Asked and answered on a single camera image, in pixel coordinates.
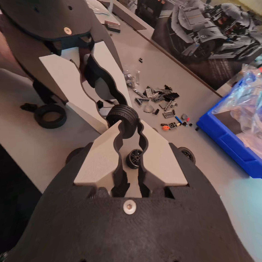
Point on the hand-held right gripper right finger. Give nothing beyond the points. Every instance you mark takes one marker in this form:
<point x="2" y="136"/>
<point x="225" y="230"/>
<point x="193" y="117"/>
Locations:
<point x="165" y="163"/>

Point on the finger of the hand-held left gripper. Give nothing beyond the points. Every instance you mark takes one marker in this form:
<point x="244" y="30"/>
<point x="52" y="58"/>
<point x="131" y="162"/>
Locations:
<point x="110" y="65"/>
<point x="65" y="81"/>

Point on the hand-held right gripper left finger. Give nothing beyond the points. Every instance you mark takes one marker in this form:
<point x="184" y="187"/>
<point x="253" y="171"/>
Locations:
<point x="96" y="163"/>

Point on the black spoked rim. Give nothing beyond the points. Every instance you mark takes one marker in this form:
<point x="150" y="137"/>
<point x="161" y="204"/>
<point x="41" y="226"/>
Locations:
<point x="134" y="159"/>
<point x="187" y="154"/>

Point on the pile of grey lego pieces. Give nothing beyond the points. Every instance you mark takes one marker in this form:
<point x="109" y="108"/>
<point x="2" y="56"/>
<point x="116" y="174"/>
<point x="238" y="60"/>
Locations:
<point x="159" y="98"/>

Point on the lego set box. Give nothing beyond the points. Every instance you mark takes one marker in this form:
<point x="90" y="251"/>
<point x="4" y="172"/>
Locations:
<point x="204" y="41"/>

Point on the clear bag of small parts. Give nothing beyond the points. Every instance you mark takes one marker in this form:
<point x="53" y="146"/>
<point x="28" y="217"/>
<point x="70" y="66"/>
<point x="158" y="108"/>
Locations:
<point x="131" y="77"/>

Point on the orange connector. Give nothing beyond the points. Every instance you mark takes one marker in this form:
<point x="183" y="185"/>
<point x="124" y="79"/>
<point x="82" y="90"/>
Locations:
<point x="165" y="127"/>

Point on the dark grey square brick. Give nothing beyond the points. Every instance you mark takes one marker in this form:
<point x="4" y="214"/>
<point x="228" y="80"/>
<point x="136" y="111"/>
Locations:
<point x="172" y="125"/>

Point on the black connector piece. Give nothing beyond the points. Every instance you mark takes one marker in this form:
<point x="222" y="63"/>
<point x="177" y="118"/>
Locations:
<point x="28" y="106"/>

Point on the blue pin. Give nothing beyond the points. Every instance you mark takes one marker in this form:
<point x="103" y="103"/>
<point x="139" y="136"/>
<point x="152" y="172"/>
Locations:
<point x="178" y="119"/>

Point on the grey quarter dome piece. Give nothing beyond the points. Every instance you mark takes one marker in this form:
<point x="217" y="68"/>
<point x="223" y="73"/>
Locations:
<point x="148" y="108"/>

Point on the blue storage bin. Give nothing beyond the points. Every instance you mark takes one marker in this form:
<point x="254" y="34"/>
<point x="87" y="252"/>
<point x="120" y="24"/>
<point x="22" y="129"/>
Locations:
<point x="225" y="139"/>

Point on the crumpled clear plastic bags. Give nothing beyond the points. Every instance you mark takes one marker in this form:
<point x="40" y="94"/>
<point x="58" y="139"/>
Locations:
<point x="245" y="106"/>

